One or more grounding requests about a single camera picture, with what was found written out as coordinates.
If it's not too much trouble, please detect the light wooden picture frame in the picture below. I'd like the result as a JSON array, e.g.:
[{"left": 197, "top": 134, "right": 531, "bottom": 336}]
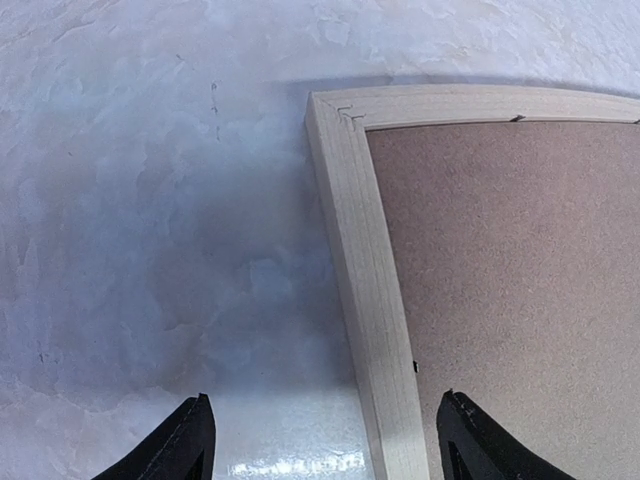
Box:
[{"left": 305, "top": 84, "right": 639, "bottom": 479}]

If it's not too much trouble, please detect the brown hardboard backing panel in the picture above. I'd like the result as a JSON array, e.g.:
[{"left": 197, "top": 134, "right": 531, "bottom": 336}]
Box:
[{"left": 368, "top": 122, "right": 639, "bottom": 479}]

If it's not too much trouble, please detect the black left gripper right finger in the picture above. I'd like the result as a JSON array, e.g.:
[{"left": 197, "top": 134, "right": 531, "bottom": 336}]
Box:
[{"left": 436, "top": 390, "right": 573, "bottom": 480}]

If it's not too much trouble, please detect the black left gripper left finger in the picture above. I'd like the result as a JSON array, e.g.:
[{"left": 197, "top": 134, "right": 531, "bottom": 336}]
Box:
[{"left": 94, "top": 394, "right": 216, "bottom": 480}]

